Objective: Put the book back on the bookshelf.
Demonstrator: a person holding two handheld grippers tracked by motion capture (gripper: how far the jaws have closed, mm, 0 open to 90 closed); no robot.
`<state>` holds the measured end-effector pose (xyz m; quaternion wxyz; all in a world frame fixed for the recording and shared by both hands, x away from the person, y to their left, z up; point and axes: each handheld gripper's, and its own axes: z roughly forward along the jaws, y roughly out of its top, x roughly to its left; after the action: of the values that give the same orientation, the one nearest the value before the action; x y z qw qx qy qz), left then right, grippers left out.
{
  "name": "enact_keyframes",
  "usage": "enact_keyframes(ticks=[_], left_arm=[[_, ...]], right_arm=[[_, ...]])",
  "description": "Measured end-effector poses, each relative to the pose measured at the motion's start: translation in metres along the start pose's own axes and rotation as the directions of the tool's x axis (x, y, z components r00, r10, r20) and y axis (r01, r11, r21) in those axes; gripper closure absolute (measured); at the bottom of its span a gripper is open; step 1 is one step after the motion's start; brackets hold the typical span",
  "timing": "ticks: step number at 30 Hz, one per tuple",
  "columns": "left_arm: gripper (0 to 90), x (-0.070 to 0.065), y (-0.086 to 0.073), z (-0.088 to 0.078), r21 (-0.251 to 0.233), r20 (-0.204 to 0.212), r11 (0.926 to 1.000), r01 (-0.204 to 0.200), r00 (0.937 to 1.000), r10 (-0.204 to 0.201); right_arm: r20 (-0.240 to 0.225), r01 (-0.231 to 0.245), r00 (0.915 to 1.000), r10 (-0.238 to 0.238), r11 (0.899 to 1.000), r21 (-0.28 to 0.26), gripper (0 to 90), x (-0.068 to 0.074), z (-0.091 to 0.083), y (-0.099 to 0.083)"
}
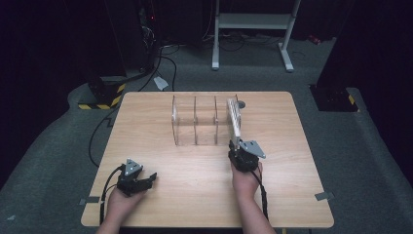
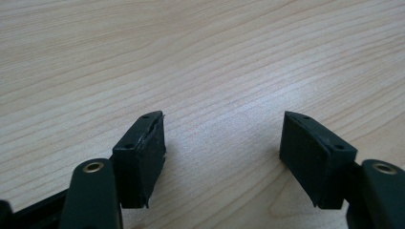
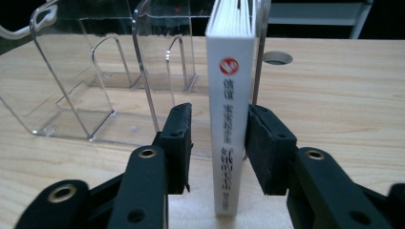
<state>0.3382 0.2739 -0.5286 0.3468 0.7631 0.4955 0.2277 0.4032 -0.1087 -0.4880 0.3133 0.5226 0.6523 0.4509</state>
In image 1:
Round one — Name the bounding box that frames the black stand base yellow mark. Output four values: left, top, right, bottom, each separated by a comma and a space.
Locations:
309, 84, 360, 113

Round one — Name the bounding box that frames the grey tape strip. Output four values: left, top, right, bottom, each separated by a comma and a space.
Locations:
314, 191, 336, 202
79, 195, 101, 207

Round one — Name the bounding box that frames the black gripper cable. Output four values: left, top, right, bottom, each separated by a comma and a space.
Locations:
98, 164, 127, 226
250, 170, 270, 220

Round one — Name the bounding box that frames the black yellow striped stand base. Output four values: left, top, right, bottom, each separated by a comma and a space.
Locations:
77, 75, 128, 111

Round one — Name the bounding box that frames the person's right hand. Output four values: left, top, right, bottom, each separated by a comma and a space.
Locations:
230, 161, 264, 203

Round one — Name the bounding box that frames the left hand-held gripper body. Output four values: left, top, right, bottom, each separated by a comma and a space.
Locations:
116, 158, 144, 197

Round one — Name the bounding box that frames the pale floor tape piece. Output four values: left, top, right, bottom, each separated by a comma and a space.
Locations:
153, 75, 169, 92

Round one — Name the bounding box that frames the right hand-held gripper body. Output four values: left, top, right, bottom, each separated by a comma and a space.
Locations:
228, 139, 267, 173

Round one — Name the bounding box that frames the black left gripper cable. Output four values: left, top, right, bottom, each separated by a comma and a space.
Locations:
98, 164, 127, 226

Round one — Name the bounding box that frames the white patterned panel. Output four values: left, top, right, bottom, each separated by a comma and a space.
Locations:
226, 97, 244, 148

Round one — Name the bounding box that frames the black floor cable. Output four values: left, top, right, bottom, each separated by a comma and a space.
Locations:
137, 45, 181, 93
88, 106, 121, 169

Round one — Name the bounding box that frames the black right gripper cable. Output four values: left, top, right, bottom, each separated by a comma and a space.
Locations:
250, 170, 270, 220

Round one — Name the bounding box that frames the clear acrylic divider rack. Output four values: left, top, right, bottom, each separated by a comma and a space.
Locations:
170, 94, 240, 147

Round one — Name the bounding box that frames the white metal stand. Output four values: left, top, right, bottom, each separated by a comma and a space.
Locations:
210, 0, 302, 73

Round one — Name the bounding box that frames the person's left hand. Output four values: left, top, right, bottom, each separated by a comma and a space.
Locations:
106, 186, 148, 222

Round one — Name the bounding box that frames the black equipment tower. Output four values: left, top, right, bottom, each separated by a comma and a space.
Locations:
103, 0, 164, 74

